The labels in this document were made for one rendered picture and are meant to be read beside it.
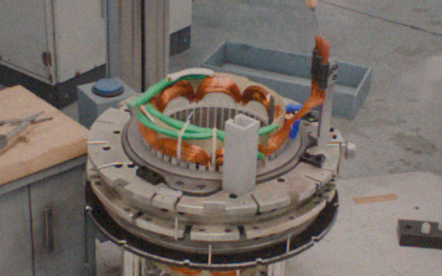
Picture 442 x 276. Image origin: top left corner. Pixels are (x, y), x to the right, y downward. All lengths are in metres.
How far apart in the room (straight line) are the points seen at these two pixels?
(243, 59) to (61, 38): 2.01
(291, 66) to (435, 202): 0.38
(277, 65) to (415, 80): 2.50
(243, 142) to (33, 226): 0.37
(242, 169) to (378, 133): 2.52
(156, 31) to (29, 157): 0.47
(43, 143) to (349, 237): 0.58
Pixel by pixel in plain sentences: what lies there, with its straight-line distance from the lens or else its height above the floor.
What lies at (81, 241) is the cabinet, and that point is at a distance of 1.38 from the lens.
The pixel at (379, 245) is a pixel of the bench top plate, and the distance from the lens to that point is 1.61.
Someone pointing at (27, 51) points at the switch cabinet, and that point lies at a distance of 3.68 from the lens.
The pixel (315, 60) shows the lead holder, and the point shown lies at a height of 1.22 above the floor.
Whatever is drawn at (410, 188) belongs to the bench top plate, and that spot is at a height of 0.78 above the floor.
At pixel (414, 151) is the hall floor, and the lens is 3.51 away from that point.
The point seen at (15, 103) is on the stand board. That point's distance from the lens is 1.39.
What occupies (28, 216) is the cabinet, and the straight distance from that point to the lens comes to 1.31.
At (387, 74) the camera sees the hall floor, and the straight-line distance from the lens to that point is 4.07.
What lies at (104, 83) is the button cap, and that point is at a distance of 1.48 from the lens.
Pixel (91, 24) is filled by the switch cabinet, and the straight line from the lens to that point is 3.64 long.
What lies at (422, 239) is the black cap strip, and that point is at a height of 0.80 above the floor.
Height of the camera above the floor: 1.69
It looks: 29 degrees down
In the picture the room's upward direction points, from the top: 2 degrees clockwise
